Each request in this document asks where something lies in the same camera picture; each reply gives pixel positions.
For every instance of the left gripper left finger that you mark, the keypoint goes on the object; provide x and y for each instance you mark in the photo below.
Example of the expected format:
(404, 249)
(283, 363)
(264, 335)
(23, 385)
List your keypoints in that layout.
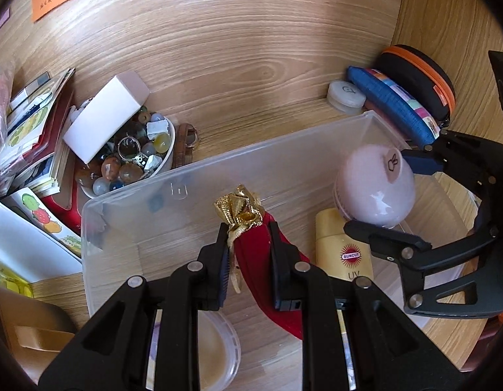
(146, 320)

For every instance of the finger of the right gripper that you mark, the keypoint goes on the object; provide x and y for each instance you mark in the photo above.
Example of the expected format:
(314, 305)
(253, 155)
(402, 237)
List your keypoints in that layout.
(398, 247)
(425, 161)

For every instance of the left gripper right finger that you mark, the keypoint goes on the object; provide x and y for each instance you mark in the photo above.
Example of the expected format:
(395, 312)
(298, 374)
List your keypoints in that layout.
(353, 335)

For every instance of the pink round compact case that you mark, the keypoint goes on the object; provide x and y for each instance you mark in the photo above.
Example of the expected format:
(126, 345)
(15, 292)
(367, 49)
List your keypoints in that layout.
(375, 185)

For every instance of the yellow sunscreen bottle white cap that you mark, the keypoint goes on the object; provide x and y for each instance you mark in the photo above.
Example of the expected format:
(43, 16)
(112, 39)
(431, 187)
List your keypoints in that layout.
(336, 253)

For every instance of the clear tub cream contents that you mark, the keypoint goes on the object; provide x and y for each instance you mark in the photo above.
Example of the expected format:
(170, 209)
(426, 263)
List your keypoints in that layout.
(219, 351)

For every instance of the red velvet pouch gold top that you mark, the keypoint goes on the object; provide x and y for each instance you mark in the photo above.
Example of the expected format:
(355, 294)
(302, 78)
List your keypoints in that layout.
(264, 259)

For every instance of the blue patchwork pouch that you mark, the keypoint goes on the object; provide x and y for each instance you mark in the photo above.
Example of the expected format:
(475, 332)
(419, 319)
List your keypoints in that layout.
(401, 108)

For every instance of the clear plastic storage bin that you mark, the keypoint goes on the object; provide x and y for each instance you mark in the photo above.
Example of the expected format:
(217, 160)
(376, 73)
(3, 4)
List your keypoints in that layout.
(152, 228)

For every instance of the brown ceramic mug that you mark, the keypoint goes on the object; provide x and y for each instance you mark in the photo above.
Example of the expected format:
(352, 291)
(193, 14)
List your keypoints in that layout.
(33, 331)

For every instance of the black orange zip case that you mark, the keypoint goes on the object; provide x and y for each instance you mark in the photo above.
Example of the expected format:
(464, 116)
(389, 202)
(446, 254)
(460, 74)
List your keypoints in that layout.
(421, 77)

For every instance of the small white round container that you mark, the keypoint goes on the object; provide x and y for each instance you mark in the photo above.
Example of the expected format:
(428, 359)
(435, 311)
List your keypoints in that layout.
(345, 97)

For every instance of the white file holder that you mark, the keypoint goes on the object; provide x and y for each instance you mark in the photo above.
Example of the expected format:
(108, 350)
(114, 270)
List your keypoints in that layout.
(32, 253)

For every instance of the fruit sticker sheet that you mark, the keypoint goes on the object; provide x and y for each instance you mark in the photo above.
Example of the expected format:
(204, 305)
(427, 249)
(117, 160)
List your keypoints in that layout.
(28, 205)

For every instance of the white bowl of beads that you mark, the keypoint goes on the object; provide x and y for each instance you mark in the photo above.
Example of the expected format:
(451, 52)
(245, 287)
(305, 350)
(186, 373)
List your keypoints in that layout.
(142, 148)

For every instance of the stack of booklets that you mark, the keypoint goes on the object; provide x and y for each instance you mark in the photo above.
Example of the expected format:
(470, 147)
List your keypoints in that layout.
(30, 127)

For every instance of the white pink rectangular box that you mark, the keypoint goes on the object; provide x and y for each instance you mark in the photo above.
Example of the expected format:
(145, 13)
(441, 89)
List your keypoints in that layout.
(104, 115)

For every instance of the pink paper note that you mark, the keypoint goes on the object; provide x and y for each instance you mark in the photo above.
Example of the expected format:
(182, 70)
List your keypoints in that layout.
(4, 18)

